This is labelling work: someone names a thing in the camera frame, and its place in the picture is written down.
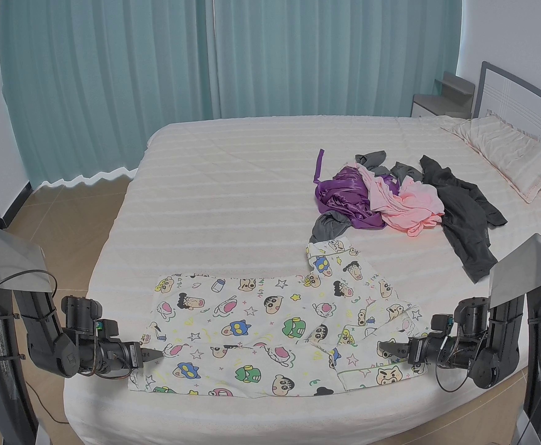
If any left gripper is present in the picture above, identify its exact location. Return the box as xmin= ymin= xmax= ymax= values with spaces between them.
xmin=107 ymin=340 xmax=145 ymax=372

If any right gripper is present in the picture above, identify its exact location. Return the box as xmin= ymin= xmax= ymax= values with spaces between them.
xmin=408 ymin=334 xmax=442 ymax=365

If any white printed pyjama top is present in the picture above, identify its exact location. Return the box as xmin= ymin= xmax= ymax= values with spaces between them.
xmin=127 ymin=238 xmax=431 ymax=396

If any bed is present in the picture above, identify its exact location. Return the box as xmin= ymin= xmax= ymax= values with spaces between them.
xmin=62 ymin=61 xmax=541 ymax=445

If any dark grey garment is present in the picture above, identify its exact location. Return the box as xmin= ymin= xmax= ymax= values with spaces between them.
xmin=420 ymin=155 xmax=508 ymax=282

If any pink garment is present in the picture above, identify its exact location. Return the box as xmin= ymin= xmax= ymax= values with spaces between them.
xmin=356 ymin=165 xmax=445 ymax=237

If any purple garment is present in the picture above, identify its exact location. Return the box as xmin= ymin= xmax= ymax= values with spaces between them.
xmin=314 ymin=149 xmax=387 ymax=231

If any cream pillow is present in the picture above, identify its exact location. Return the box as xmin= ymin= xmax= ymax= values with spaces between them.
xmin=442 ymin=113 xmax=541 ymax=203

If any grey and white bedside table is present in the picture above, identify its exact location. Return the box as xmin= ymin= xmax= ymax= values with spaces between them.
xmin=412 ymin=71 xmax=476 ymax=118

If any blue-green curtain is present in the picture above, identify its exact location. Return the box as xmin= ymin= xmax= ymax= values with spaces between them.
xmin=0 ymin=0 xmax=218 ymax=189
xmin=212 ymin=0 xmax=461 ymax=119

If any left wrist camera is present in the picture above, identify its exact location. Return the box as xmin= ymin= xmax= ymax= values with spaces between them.
xmin=95 ymin=319 xmax=119 ymax=342

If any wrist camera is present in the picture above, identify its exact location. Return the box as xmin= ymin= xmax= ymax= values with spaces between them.
xmin=95 ymin=319 xmax=119 ymax=342
xmin=430 ymin=313 xmax=454 ymax=335

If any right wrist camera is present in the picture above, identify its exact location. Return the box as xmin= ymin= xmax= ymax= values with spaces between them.
xmin=430 ymin=313 xmax=454 ymax=335

